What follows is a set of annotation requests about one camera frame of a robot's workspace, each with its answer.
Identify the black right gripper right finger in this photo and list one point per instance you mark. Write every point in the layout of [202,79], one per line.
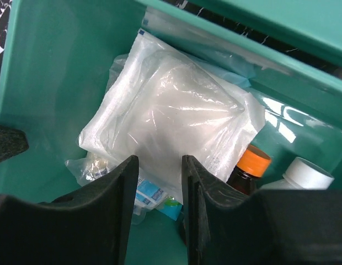
[224,226]

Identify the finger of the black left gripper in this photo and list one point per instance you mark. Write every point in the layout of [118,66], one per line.
[12,142]

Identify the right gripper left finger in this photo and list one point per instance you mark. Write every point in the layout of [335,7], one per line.
[88,226]

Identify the bag of blue-white packets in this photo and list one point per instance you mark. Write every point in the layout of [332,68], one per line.
[148,195]

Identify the brown bottle orange cap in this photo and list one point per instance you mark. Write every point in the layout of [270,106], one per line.
[251,167]

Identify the white bottle green label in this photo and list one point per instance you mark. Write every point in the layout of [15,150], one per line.
[302,174]

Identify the white gauze pad packet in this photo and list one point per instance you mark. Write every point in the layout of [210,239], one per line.
[163,106]

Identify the teal medicine kit box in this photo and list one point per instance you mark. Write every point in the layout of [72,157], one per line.
[61,57]

